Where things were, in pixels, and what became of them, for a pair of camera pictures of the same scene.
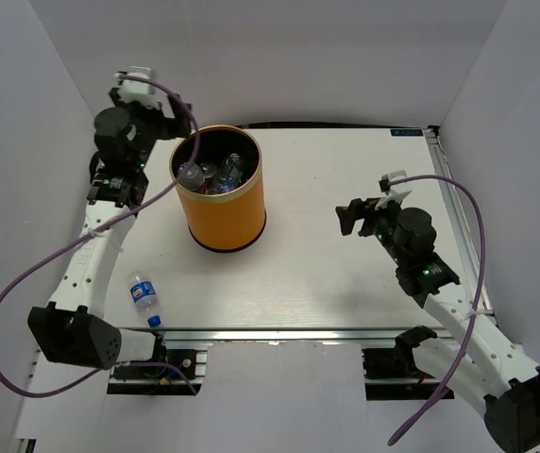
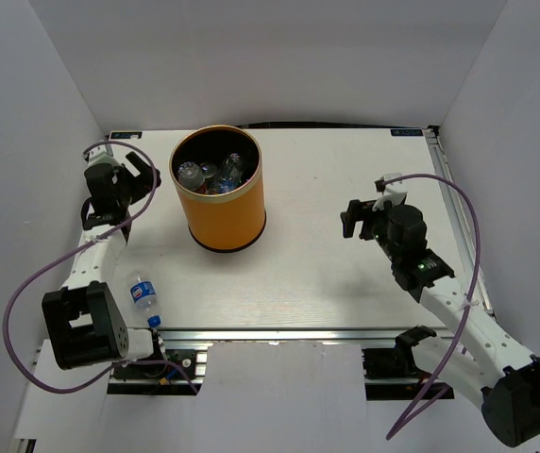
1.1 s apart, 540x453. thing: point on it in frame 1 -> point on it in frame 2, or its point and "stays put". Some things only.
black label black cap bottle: [190, 176] stays put
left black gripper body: [151, 123] -> [133, 189]
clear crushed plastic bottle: [230, 169] stays put
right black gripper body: [381, 222] stays put
